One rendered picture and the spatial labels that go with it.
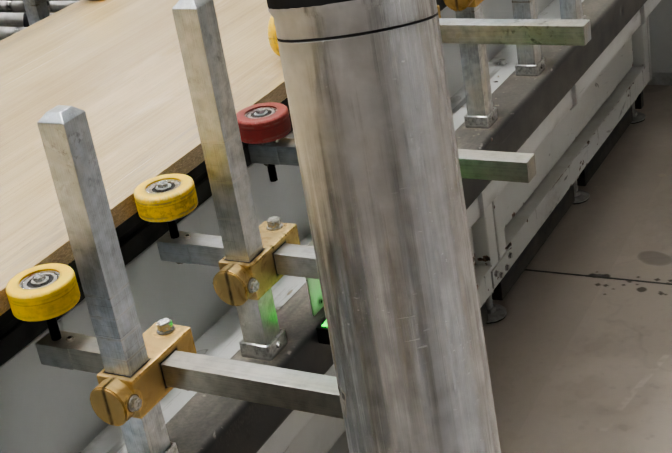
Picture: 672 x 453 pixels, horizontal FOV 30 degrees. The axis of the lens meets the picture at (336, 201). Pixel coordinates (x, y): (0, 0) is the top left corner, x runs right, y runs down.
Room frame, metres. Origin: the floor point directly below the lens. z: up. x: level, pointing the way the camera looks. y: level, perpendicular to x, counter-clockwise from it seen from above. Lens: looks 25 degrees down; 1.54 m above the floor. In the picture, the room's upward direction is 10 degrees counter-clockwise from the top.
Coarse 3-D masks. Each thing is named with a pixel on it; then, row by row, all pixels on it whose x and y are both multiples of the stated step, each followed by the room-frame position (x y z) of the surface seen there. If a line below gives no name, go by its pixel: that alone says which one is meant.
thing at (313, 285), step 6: (306, 282) 1.47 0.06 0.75; (312, 282) 1.48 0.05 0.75; (318, 282) 1.49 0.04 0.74; (312, 288) 1.47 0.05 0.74; (318, 288) 1.49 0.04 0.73; (312, 294) 1.47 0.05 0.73; (318, 294) 1.48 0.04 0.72; (312, 300) 1.47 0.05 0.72; (318, 300) 1.48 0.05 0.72; (312, 306) 1.47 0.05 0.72; (318, 306) 1.48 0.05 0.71; (312, 312) 1.47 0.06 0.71
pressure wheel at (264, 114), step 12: (252, 108) 1.74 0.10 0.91; (264, 108) 1.72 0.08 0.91; (276, 108) 1.73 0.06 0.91; (240, 120) 1.70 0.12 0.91; (252, 120) 1.69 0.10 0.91; (264, 120) 1.69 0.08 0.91; (276, 120) 1.69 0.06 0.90; (288, 120) 1.71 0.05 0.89; (240, 132) 1.70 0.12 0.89; (252, 132) 1.69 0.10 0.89; (264, 132) 1.68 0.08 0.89; (276, 132) 1.69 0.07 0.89; (288, 132) 1.70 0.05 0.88; (264, 144) 1.71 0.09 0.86; (276, 180) 1.72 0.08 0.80
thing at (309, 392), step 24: (48, 336) 1.31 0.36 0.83; (72, 336) 1.29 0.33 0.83; (48, 360) 1.29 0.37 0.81; (72, 360) 1.27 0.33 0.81; (96, 360) 1.25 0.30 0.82; (168, 360) 1.21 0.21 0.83; (192, 360) 1.20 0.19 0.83; (216, 360) 1.19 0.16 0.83; (168, 384) 1.20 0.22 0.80; (192, 384) 1.18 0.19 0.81; (216, 384) 1.16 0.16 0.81; (240, 384) 1.14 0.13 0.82; (264, 384) 1.13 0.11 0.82; (288, 384) 1.12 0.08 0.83; (312, 384) 1.11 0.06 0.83; (336, 384) 1.10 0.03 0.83; (288, 408) 1.11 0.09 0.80; (312, 408) 1.10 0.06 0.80; (336, 408) 1.08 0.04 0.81
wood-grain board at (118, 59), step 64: (128, 0) 2.52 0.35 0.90; (256, 0) 2.35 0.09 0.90; (0, 64) 2.22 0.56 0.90; (64, 64) 2.15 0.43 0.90; (128, 64) 2.08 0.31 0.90; (256, 64) 1.96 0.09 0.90; (0, 128) 1.87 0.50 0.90; (128, 128) 1.77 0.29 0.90; (192, 128) 1.72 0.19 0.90; (0, 192) 1.60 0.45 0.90; (128, 192) 1.52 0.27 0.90; (0, 256) 1.39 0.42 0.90; (64, 256) 1.39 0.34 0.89
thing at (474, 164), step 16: (256, 144) 1.72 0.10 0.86; (272, 144) 1.71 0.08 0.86; (288, 144) 1.69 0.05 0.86; (256, 160) 1.71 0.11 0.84; (272, 160) 1.70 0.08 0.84; (288, 160) 1.69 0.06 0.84; (464, 160) 1.54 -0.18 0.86; (480, 160) 1.53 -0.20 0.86; (496, 160) 1.51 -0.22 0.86; (512, 160) 1.51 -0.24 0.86; (528, 160) 1.50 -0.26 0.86; (464, 176) 1.54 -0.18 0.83; (480, 176) 1.53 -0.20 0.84; (496, 176) 1.51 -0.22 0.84; (512, 176) 1.50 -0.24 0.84; (528, 176) 1.49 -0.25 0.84
